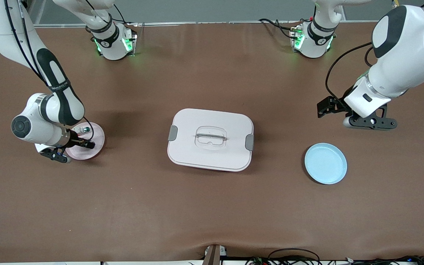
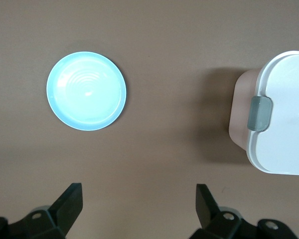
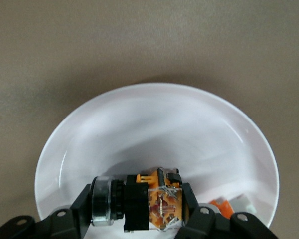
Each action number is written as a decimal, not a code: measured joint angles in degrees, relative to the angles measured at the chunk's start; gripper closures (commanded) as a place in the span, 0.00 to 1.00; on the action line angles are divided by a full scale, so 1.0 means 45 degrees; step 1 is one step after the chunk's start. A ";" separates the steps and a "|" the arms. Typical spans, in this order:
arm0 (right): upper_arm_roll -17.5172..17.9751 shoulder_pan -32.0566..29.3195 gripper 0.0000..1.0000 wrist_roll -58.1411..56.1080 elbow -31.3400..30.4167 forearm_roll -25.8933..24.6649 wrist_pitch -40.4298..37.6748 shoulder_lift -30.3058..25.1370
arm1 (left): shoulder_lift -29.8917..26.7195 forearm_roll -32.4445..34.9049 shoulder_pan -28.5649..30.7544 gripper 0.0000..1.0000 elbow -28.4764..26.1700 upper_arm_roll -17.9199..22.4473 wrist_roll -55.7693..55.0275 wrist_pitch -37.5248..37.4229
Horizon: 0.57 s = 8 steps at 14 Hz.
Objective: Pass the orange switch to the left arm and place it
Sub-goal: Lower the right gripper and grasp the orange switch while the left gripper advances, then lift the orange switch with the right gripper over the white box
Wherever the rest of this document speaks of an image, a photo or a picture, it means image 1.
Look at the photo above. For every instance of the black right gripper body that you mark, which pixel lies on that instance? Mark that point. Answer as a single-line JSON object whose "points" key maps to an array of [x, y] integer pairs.
{"points": [[74, 139]]}

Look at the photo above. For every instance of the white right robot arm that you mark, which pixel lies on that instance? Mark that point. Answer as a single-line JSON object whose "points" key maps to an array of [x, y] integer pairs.
{"points": [[39, 129]]}

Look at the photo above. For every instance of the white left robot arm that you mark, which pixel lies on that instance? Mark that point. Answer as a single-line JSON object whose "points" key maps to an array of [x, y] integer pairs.
{"points": [[399, 55]]}

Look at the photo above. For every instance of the white lidded plastic box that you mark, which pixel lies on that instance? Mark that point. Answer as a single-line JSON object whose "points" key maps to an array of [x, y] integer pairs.
{"points": [[197, 154]]}

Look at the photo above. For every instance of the pink round plate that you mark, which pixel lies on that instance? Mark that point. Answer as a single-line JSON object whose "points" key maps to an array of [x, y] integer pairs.
{"points": [[93, 152]]}

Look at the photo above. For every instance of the light blue round plate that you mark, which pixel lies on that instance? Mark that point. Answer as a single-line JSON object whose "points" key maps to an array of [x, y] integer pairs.
{"points": [[326, 165]]}

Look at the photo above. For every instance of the green push-button switch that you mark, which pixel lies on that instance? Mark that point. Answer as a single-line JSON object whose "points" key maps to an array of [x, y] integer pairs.
{"points": [[85, 129]]}

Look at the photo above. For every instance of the metal table clamp bracket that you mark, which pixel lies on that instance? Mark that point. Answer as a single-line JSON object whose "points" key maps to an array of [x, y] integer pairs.
{"points": [[214, 254]]}

